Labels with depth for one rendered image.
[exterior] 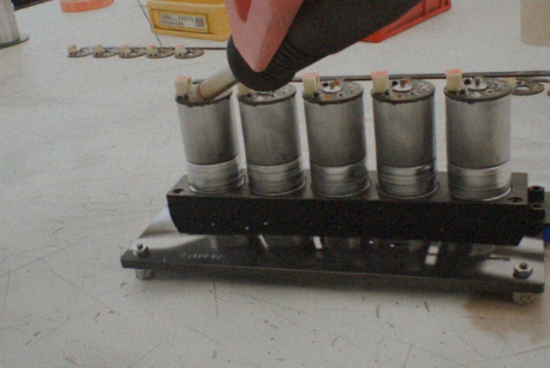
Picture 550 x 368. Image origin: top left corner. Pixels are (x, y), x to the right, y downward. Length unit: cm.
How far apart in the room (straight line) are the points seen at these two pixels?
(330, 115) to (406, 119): 3
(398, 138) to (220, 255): 8
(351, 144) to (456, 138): 4
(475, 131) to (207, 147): 11
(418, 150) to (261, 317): 9
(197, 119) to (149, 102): 22
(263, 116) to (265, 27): 11
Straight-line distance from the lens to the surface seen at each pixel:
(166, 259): 31
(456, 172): 31
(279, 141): 32
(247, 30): 22
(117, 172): 43
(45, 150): 49
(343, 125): 31
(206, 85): 30
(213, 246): 31
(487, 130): 30
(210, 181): 33
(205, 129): 32
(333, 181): 32
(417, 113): 30
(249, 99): 31
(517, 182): 33
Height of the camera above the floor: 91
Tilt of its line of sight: 22 degrees down
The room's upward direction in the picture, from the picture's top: 7 degrees counter-clockwise
